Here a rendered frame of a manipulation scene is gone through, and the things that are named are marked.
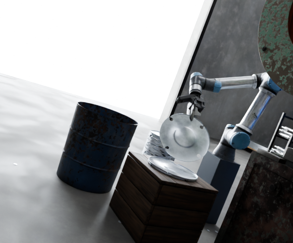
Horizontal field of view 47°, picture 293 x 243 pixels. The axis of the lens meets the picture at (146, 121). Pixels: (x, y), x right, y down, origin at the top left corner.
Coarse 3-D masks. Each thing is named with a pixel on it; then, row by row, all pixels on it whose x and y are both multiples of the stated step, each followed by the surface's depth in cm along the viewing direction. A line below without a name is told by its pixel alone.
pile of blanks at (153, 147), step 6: (150, 132) 294; (150, 138) 290; (156, 138) 286; (150, 144) 288; (156, 144) 285; (144, 150) 294; (150, 150) 288; (156, 150) 285; (162, 150) 288; (156, 156) 285; (162, 156) 285; (168, 156) 287
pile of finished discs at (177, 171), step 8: (152, 160) 194; (160, 160) 198; (168, 160) 203; (160, 168) 177; (168, 168) 184; (176, 168) 190; (184, 168) 199; (176, 176) 175; (184, 176) 181; (192, 176) 188
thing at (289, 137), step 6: (282, 114) 423; (282, 120) 423; (282, 126) 431; (276, 132) 425; (282, 132) 422; (282, 138) 429; (288, 138) 404; (270, 144) 427; (288, 144) 395; (276, 150) 422; (282, 150) 415
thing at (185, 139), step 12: (168, 120) 190; (180, 120) 192; (168, 132) 187; (180, 132) 188; (192, 132) 189; (204, 132) 192; (168, 144) 183; (180, 144) 184; (192, 144) 186; (204, 144) 188; (180, 156) 181; (192, 156) 183
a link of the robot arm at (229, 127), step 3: (228, 126) 228; (231, 126) 226; (234, 126) 225; (225, 129) 231; (228, 129) 227; (231, 129) 224; (225, 132) 229; (225, 135) 227; (222, 138) 230; (225, 138) 227; (222, 141) 229; (225, 141) 228; (228, 144) 227
